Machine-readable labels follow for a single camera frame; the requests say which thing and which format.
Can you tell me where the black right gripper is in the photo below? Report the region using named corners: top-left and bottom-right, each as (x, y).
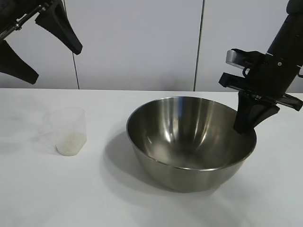
top-left (218, 51), bottom-right (303, 135)

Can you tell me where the stainless steel mixing bowl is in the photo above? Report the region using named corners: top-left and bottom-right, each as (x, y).
top-left (125, 96), bottom-right (258, 192)

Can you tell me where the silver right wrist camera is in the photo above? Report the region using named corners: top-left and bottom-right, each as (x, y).
top-left (225, 49), bottom-right (255, 70)

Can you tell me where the translucent plastic measuring cup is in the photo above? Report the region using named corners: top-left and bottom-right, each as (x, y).
top-left (42, 106), bottom-right (87, 157)

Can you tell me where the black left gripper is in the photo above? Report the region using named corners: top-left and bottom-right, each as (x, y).
top-left (0, 0), bottom-right (83, 85)

